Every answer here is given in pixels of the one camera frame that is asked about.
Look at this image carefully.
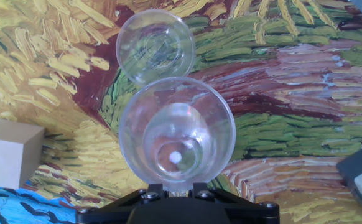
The Van Gogh painting print cloth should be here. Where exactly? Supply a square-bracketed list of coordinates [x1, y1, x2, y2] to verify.
[0, 0, 362, 224]

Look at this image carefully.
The empty clear plastic cup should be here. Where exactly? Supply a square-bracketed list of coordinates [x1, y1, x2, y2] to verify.
[115, 9, 197, 86]

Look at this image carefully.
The clear plastic cup with water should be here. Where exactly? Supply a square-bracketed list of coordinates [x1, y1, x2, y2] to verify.
[118, 77, 237, 192]

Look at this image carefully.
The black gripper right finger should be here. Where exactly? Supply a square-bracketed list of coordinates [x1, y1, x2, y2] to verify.
[193, 182, 281, 224]

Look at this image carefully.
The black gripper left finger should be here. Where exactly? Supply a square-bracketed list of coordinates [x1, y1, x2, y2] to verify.
[75, 183, 164, 224]

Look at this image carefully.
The light wooden cube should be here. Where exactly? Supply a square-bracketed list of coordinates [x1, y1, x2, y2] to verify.
[0, 119, 45, 190]

